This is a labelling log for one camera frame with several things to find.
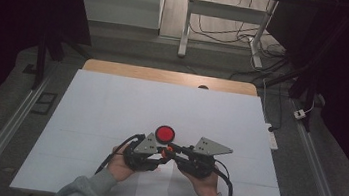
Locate person's right hand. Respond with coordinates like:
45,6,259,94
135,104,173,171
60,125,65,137
180,166,222,196

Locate orange stamp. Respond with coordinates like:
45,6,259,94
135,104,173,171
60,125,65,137
160,145,175,161

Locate black stand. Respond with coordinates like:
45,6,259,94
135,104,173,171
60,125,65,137
258,8,349,136
29,24,95,97

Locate round red ink pad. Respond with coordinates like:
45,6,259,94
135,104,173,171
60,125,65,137
153,124,177,146

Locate wooden table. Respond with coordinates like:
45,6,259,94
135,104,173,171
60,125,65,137
81,58,260,97

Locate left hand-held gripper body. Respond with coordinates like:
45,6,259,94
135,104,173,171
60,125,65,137
120,129,166,176

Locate white paper sheet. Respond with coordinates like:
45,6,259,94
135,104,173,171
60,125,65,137
134,155,175,196

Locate aluminium floor rail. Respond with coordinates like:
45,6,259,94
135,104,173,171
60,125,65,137
0,55,61,196
278,97,349,196

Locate person's left hand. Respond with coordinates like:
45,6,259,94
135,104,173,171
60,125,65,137
105,141,140,186

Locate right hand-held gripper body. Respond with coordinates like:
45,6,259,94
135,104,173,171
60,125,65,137
174,134,236,183

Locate small white adapter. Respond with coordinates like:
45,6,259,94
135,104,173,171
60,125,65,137
292,108,308,121

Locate large white table cover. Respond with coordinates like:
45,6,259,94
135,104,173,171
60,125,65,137
9,62,303,196

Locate white metal desk frame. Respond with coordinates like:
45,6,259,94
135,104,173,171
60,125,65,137
176,0,280,71

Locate black floor cables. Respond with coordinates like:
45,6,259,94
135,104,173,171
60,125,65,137
183,0,296,87

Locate white power strip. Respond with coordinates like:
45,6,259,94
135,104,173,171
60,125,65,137
261,122,282,152

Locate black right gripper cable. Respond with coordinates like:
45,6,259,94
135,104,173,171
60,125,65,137
209,158,238,196

